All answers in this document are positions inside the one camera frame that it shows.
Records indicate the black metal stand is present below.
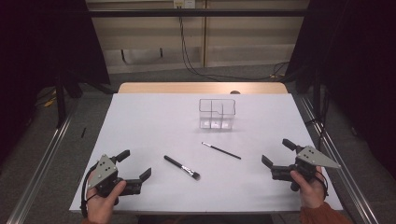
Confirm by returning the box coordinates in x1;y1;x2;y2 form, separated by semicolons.
312;68;332;150
54;73;68;129

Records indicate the wooden table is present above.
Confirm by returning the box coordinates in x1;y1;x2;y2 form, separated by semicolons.
117;81;289;95

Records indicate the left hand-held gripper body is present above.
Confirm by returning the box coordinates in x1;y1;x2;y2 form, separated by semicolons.
87;153;143;199

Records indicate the person's left hand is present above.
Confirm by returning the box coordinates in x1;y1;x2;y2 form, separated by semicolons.
85;174;128;224

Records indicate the person's right hand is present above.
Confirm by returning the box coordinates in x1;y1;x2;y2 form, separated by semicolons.
290;166;328;209

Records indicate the thick black makeup brush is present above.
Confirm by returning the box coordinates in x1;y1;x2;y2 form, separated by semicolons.
163;155;201;181

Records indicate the white wall outlet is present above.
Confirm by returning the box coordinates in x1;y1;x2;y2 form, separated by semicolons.
173;0;196;9

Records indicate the thin black makeup brush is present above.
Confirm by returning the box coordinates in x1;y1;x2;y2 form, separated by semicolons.
201;141;242;161

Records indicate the white table mat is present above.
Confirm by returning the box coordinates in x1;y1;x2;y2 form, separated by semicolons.
68;92;344;216

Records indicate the dark curtain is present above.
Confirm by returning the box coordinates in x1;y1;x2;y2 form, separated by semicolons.
285;0;396;180
0;0;110;162

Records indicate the aluminium floor rail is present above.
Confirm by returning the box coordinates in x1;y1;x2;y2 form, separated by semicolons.
6;99;80;224
298;94;380;224

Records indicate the clear plastic organizer box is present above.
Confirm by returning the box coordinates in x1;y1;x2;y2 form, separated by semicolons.
198;98;236;131

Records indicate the black metal crossbar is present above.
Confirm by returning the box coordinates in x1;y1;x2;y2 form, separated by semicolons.
88;8;307;18

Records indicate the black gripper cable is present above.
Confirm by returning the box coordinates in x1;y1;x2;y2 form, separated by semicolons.
79;164;99;218
314;171;330;201

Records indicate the black wall cable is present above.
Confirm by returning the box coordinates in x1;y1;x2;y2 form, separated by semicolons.
177;6;290;82

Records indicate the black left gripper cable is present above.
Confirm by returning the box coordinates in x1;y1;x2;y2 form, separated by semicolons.
79;164;99;218

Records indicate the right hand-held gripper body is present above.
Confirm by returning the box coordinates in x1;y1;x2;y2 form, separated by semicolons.
270;145;342;192

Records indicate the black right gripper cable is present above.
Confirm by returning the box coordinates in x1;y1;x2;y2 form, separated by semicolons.
314;171;330;201

